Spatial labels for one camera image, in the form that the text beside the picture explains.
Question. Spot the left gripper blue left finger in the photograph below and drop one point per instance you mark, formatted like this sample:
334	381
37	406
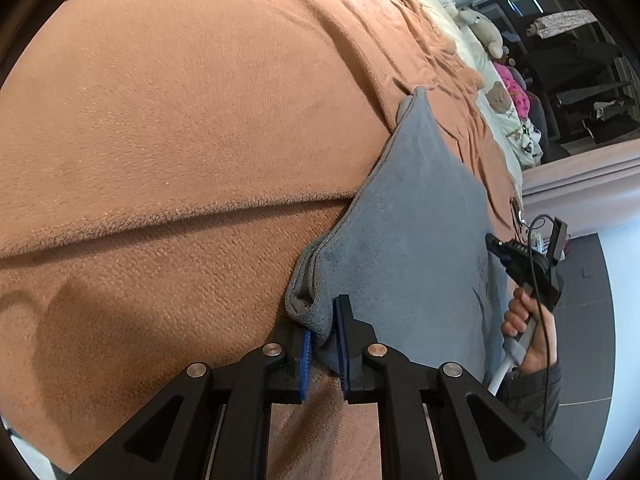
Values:
298	349

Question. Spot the cream bed sheet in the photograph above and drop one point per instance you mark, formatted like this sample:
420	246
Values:
436	12

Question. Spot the hanging floral garment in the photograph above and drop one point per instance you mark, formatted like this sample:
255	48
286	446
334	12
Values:
557	23

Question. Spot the grey t-shirt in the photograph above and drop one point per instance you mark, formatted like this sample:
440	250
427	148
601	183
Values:
410	255

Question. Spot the right forearm dark sleeve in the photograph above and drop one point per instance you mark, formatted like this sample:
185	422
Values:
534	399

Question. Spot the orange-brown blanket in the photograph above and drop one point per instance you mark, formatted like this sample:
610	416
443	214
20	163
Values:
164	163

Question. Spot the black white patterned cloth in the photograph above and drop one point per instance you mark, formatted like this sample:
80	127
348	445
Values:
528	147

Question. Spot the hanging dark coat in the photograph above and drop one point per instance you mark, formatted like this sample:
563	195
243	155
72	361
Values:
553	67

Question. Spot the pink fluffy garment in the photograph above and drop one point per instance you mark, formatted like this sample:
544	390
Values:
517	93

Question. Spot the cream plush toy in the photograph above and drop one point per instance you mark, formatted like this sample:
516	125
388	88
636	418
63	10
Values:
485	31

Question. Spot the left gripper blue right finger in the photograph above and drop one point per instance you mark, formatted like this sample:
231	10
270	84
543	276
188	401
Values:
353	338

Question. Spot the right pink curtain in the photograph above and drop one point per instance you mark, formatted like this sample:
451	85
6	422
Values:
591	192

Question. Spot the bear print pillow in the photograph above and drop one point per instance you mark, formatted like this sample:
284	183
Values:
498	98

